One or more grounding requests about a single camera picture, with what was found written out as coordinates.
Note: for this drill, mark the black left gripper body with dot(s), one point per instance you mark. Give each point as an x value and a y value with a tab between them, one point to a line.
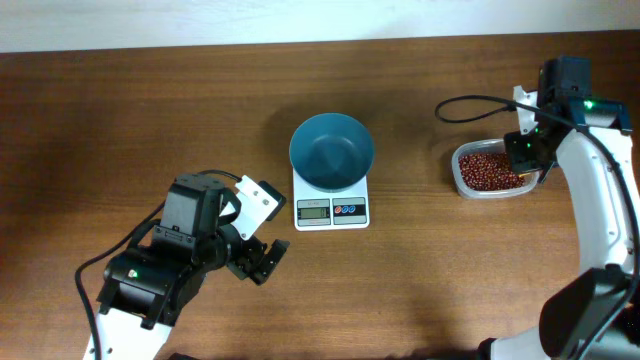
250	257

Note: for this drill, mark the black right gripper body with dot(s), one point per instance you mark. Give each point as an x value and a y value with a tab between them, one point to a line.
523	157

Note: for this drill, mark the clear container of red beans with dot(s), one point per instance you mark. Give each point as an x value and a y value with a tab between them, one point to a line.
481	171

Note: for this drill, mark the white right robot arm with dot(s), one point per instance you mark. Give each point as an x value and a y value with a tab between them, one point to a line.
596	316

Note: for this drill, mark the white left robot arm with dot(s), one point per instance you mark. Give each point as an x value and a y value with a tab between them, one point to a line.
160	266

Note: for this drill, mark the white digital kitchen scale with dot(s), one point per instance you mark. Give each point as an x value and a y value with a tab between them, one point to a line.
320	210

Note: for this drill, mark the blue-grey bowl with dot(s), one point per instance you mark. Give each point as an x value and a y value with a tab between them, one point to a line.
332	151

